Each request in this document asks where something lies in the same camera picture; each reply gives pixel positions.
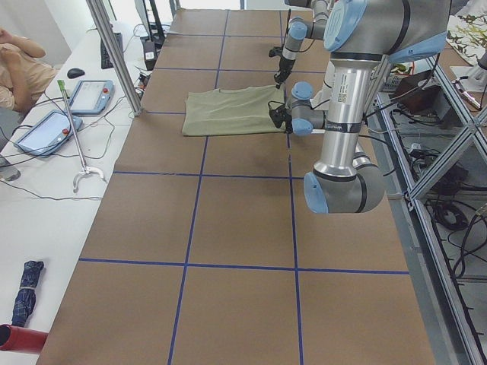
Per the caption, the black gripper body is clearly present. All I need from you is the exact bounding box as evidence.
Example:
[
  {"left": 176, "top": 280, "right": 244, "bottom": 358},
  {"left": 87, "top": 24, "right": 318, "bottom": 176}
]
[
  {"left": 285, "top": 119, "right": 293, "bottom": 134},
  {"left": 274, "top": 58, "right": 294, "bottom": 83}
]

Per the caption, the person in beige shirt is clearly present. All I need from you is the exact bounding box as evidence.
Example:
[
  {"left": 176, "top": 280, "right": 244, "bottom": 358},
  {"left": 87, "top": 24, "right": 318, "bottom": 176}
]
[{"left": 1, "top": 28, "right": 58, "bottom": 115}]

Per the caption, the black keyboard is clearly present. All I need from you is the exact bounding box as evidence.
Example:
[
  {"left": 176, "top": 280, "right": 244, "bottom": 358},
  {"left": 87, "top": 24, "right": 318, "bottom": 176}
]
[{"left": 100, "top": 31, "right": 124, "bottom": 70}]

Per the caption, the red cylinder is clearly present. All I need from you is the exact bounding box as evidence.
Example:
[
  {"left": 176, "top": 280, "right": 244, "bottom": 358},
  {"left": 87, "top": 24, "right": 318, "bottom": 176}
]
[{"left": 1, "top": 324, "right": 49, "bottom": 354}]

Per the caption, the black computer mouse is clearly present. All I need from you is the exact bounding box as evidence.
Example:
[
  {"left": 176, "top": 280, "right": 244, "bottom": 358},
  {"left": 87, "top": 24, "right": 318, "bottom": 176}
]
[{"left": 67, "top": 68, "right": 85, "bottom": 79}]

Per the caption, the metal reacher grabber stick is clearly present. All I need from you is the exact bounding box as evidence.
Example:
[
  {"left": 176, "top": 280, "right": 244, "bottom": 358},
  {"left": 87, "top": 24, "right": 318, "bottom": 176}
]
[{"left": 57, "top": 80, "right": 107, "bottom": 193}]

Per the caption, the white central pedestal column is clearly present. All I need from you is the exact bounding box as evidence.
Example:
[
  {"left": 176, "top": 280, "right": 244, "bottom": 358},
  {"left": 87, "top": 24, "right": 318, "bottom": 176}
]
[{"left": 310, "top": 61, "right": 335, "bottom": 111}]

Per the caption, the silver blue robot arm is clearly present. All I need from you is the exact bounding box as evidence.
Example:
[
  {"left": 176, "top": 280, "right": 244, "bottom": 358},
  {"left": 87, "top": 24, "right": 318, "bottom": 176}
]
[
  {"left": 290, "top": 1, "right": 450, "bottom": 214},
  {"left": 269, "top": 0, "right": 333, "bottom": 89}
]

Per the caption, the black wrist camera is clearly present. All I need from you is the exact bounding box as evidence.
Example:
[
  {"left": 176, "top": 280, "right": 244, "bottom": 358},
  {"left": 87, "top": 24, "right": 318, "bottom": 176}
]
[
  {"left": 267, "top": 100, "right": 288, "bottom": 129},
  {"left": 269, "top": 46, "right": 282, "bottom": 58}
]

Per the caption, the aluminium frame post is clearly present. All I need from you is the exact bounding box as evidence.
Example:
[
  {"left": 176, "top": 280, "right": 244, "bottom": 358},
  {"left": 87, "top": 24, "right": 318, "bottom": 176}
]
[{"left": 86, "top": 0, "right": 142, "bottom": 116}]

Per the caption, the olive green long-sleeve shirt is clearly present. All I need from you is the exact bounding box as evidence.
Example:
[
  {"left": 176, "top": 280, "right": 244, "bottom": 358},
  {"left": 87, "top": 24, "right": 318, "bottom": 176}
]
[{"left": 182, "top": 85, "right": 284, "bottom": 137}]

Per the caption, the blue teach pendant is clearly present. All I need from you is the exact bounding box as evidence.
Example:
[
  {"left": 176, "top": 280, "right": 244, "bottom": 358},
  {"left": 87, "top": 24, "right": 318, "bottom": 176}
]
[
  {"left": 69, "top": 80, "right": 114, "bottom": 116},
  {"left": 14, "top": 110, "right": 73, "bottom": 157}
]

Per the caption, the far blue teach pendant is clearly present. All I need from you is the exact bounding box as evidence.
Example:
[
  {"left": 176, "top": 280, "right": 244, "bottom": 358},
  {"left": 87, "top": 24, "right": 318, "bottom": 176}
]
[{"left": 69, "top": 80, "right": 114, "bottom": 116}]

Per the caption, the near blue teach pendant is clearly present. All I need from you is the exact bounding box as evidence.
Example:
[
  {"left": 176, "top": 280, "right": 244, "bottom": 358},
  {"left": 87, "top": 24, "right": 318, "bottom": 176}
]
[{"left": 14, "top": 110, "right": 73, "bottom": 157}]

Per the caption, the folded dark blue umbrella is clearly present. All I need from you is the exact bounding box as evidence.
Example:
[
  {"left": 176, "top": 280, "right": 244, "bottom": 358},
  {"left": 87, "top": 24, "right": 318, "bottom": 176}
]
[{"left": 11, "top": 260, "right": 44, "bottom": 327}]

